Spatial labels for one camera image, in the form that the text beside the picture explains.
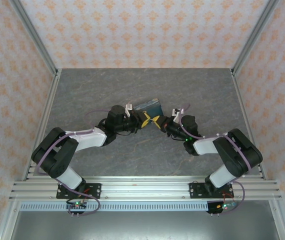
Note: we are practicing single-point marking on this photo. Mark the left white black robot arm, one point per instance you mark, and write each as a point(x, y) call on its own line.
point(67, 175)

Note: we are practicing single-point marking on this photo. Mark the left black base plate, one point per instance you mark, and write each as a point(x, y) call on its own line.
point(93, 190)

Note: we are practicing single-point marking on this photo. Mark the right aluminium front leg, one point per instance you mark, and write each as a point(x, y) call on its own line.
point(280, 222)

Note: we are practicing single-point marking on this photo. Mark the left circuit board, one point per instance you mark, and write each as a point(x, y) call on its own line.
point(77, 205)

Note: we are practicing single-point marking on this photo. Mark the right circuit board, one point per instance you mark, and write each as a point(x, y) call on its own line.
point(226, 206)

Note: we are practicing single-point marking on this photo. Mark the circuit board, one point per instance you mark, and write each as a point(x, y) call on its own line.
point(226, 206)
point(77, 205)

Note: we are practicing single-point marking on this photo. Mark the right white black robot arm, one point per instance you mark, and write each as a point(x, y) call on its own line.
point(222, 177)

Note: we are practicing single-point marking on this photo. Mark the right aluminium side rail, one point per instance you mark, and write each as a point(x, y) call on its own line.
point(245, 112)

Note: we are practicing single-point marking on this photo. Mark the blue starry night tin box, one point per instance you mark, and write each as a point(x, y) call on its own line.
point(150, 107)

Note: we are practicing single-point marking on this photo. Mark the aluminium post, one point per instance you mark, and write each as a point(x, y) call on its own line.
point(256, 32)
point(33, 32)

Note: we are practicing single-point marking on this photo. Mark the small padlock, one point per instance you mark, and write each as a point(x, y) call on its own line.
point(150, 122)

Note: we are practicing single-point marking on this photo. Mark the left aluminium back post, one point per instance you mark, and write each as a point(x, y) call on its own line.
point(33, 32)

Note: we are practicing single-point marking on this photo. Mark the aluminium leg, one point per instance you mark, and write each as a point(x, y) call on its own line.
point(280, 222)
point(7, 222)

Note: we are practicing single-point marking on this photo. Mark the grey metal sheet panel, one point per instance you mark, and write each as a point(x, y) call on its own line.
point(142, 227)

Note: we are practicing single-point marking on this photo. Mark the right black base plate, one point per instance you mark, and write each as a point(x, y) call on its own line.
point(196, 190)

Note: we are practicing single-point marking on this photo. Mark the left aluminium side rail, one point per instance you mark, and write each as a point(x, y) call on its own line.
point(50, 100)

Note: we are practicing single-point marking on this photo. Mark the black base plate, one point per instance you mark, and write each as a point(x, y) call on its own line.
point(93, 190)
point(196, 190)

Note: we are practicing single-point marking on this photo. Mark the left aluminium front leg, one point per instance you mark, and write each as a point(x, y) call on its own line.
point(7, 222)

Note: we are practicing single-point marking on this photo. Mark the right aluminium back post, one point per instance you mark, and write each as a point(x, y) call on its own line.
point(256, 32)

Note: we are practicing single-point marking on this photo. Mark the aluminium cross beam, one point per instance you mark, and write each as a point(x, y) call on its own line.
point(145, 187)

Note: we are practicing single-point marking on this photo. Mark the aluminium side rail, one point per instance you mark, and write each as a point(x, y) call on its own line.
point(245, 112)
point(50, 100)

